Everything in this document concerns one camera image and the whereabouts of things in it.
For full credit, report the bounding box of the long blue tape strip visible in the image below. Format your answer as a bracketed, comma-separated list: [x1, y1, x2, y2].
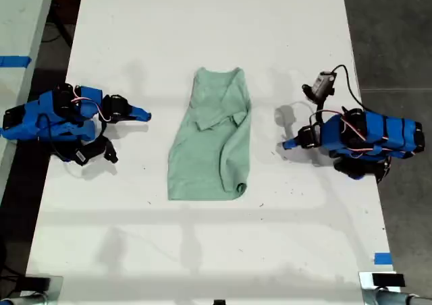
[0, 55, 32, 68]

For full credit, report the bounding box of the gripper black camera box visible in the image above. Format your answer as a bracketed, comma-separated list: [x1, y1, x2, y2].
[302, 70, 338, 104]
[72, 136, 119, 167]

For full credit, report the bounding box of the pale green T-shirt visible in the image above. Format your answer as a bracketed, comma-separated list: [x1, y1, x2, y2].
[166, 67, 252, 202]

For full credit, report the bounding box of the grey mounting plate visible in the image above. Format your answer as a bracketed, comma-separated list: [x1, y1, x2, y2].
[20, 275, 65, 305]

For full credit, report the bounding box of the short blue tape strip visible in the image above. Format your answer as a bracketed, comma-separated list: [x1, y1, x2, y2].
[373, 252, 394, 266]

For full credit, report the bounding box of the white side table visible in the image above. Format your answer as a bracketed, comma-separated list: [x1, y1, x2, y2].
[0, 0, 57, 193]

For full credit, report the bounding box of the camera black cable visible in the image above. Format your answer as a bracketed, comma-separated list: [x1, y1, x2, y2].
[332, 64, 371, 113]

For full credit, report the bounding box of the black floor cable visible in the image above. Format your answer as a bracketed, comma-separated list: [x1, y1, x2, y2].
[42, 11, 74, 45]

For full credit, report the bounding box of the white mounting plate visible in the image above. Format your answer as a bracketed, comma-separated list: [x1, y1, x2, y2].
[358, 271, 411, 305]

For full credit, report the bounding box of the small black box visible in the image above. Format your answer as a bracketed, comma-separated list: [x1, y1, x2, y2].
[371, 273, 406, 288]
[24, 277, 52, 293]

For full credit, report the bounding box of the camera black stalk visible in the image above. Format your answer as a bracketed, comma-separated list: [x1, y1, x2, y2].
[308, 99, 330, 128]

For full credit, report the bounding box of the grey metal pipe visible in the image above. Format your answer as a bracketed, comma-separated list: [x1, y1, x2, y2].
[0, 292, 49, 305]
[373, 287, 432, 305]

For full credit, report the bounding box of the arm red white wire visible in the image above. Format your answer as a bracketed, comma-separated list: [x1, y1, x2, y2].
[71, 85, 113, 123]
[340, 112, 389, 156]

